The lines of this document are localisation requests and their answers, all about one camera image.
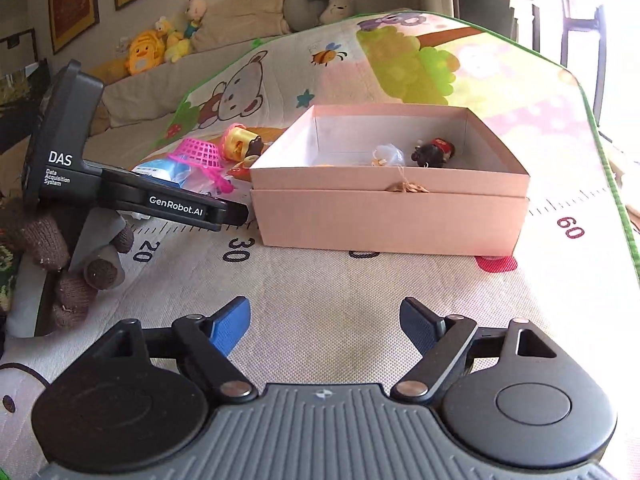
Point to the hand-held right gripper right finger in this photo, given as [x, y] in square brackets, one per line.
[417, 324]

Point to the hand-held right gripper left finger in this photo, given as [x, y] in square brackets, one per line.
[233, 321]

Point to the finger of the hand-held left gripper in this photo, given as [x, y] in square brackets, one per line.
[235, 214]

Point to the person's left hand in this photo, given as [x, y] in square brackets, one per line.
[47, 240]

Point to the red toy piece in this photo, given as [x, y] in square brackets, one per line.
[238, 170]

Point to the brown toy figure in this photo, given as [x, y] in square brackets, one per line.
[255, 148]

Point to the pink plastic basket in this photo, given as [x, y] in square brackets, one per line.
[201, 153]

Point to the yellow and pink toy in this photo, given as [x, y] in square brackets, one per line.
[239, 141]

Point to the blue tissue packet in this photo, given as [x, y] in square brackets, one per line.
[165, 170]

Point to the beige sofa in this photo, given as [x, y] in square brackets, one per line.
[135, 105]

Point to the pink cardboard box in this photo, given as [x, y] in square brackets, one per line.
[320, 180]

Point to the printed play mat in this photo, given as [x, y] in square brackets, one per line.
[325, 285]

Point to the small orange toy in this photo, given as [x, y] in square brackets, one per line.
[325, 164]

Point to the yellow duck plush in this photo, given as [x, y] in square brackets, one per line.
[145, 53]

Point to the small yellow plush toy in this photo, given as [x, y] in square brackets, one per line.
[175, 43]

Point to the clear plastic bag toy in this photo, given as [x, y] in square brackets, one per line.
[389, 155]

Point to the dark figurine with red top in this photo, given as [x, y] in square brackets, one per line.
[433, 153]

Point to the bear plush with green scarf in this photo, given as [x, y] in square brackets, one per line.
[195, 12]

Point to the beige pillow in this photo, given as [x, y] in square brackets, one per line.
[240, 17]

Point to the grey bear neck pillow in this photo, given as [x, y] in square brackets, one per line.
[320, 5]

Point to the clothes drying rack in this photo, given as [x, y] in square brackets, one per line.
[555, 0]

